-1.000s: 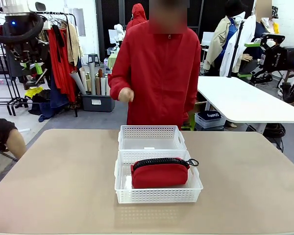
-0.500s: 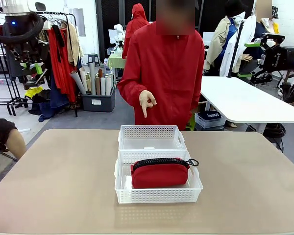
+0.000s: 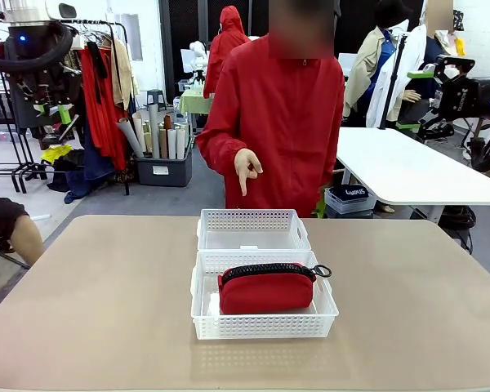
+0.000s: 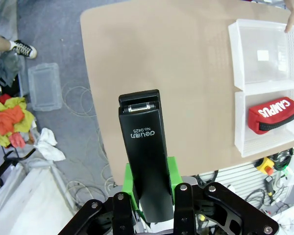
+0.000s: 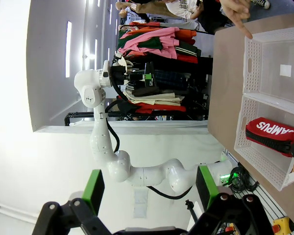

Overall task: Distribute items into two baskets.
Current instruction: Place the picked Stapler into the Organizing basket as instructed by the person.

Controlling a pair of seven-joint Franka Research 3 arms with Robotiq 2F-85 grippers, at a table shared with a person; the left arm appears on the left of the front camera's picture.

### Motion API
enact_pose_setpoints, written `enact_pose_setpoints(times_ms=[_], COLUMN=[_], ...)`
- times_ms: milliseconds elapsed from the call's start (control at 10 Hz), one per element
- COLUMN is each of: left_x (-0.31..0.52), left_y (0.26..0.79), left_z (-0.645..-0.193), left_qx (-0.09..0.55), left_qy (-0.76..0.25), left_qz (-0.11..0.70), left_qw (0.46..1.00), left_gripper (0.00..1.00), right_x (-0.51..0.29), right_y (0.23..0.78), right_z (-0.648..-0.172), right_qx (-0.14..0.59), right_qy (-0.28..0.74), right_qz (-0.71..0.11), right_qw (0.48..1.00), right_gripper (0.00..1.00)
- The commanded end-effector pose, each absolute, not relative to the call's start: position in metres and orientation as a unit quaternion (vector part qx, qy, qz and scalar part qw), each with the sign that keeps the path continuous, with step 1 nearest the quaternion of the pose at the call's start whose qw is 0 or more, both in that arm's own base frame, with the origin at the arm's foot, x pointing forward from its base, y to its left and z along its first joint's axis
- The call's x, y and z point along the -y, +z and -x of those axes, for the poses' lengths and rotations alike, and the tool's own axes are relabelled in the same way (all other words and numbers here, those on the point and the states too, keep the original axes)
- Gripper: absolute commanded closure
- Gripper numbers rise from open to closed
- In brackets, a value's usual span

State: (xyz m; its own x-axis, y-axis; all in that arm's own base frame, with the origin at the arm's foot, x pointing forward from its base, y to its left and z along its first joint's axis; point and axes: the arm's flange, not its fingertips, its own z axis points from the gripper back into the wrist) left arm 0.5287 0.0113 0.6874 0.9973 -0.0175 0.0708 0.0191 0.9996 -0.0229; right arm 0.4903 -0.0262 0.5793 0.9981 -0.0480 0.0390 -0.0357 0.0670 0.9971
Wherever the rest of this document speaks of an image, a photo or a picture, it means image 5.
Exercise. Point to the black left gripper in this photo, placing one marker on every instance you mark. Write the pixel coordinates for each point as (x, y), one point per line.
(119, 76)

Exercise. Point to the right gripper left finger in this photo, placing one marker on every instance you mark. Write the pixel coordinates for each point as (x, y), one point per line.
(93, 188)

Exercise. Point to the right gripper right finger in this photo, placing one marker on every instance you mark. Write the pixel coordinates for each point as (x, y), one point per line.
(205, 188)

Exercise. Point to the red zipper pouch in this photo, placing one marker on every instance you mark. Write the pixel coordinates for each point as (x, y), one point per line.
(267, 129)

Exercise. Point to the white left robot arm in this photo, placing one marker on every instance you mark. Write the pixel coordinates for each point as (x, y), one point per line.
(142, 176)

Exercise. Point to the person's right hand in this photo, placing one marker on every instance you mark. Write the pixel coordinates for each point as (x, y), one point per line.
(237, 12)

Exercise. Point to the cream hanging garment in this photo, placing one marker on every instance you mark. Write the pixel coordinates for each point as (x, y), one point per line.
(156, 99)

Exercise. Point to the pink hanging garment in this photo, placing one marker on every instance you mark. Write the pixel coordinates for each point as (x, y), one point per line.
(149, 40)

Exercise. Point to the white perforated plastic basket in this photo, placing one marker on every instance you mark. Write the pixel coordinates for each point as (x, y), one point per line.
(242, 137)
(253, 61)

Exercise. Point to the person in white t-shirt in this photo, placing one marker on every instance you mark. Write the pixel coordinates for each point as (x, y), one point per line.
(183, 8)

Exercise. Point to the yellow emergency stop button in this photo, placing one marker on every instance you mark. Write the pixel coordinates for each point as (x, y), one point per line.
(283, 225)

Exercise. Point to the black garment rail post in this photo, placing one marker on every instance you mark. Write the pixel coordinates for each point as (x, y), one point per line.
(137, 115)

